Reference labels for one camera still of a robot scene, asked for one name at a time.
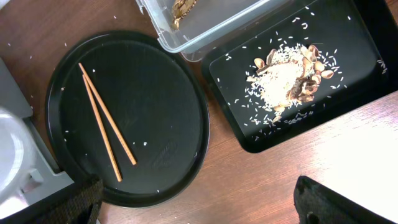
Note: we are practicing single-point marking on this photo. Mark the white round plate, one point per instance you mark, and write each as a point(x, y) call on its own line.
point(17, 154)

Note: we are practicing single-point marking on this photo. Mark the wooden chopstick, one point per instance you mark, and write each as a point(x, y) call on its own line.
point(102, 131)
point(93, 91)

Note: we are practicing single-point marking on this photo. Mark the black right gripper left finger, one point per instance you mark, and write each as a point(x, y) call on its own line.
point(78, 203)

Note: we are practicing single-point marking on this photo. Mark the clear plastic bin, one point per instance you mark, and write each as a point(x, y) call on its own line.
point(208, 25)

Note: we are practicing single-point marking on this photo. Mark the brown printed wrapper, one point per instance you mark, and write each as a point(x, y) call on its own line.
point(181, 9)

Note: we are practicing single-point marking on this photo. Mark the rice and peanut shell scraps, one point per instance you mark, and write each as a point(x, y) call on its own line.
point(284, 75)

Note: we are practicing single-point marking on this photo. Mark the black rectangular tray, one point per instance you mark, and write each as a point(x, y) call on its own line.
point(382, 29)

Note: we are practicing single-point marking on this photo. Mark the round black tray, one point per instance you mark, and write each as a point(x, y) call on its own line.
point(156, 102)

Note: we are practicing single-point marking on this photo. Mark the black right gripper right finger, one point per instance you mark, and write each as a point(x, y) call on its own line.
point(317, 204)

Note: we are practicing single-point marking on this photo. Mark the grey plastic dishwasher rack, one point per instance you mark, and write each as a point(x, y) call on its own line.
point(29, 173)

